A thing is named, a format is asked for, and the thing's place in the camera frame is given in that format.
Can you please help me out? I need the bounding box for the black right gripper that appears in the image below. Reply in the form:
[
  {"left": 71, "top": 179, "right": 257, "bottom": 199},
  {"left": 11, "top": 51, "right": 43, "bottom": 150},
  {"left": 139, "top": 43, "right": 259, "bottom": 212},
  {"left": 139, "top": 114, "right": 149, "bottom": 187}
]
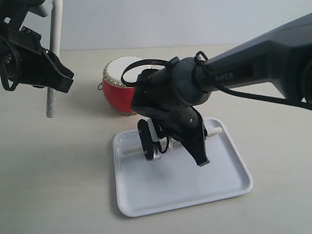
[{"left": 156, "top": 107, "right": 210, "bottom": 167}]

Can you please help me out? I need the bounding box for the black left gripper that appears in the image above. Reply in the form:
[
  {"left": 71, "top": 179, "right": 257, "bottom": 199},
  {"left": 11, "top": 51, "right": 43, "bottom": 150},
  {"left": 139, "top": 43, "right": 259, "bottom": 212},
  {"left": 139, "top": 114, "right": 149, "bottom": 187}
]
[{"left": 0, "top": 25, "right": 74, "bottom": 93}]

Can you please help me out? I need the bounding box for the wooden drumstick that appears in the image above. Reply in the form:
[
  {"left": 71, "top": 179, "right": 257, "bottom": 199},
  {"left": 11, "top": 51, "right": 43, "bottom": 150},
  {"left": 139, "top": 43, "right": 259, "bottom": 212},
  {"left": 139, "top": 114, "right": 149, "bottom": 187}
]
[
  {"left": 121, "top": 127, "right": 222, "bottom": 155},
  {"left": 46, "top": 0, "right": 63, "bottom": 118}
]

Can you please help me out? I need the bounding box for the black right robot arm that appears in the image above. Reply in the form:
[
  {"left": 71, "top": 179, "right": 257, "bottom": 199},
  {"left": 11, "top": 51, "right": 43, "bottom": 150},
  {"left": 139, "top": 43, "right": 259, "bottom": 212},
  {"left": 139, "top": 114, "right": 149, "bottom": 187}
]
[{"left": 131, "top": 14, "right": 312, "bottom": 166}]

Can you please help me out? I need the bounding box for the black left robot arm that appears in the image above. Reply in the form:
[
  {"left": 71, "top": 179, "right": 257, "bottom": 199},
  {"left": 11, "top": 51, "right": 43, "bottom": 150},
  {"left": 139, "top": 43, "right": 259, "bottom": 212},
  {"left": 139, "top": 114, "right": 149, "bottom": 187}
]
[{"left": 0, "top": 0, "right": 74, "bottom": 93}]

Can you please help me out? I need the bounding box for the small red drum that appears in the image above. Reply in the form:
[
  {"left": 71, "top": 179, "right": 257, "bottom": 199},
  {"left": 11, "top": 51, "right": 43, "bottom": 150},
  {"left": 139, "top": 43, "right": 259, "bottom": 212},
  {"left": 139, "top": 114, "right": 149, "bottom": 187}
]
[{"left": 97, "top": 57, "right": 152, "bottom": 116}]

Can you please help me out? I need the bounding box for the white rectangular plastic tray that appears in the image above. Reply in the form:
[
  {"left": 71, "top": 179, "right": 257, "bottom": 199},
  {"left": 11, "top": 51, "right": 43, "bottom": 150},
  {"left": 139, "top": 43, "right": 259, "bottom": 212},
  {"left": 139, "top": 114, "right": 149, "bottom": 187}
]
[{"left": 113, "top": 117, "right": 253, "bottom": 217}]

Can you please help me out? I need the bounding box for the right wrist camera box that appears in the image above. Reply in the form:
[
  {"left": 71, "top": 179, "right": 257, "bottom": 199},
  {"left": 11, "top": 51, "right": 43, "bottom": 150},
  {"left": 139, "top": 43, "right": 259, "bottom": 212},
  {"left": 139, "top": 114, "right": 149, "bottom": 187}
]
[{"left": 137, "top": 118, "right": 161, "bottom": 161}]

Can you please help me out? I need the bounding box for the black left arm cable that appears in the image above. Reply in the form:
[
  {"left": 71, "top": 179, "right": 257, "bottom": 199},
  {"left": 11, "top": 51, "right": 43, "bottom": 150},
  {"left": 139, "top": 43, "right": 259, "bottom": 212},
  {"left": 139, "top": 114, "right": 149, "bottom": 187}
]
[{"left": 0, "top": 41, "right": 20, "bottom": 92}]

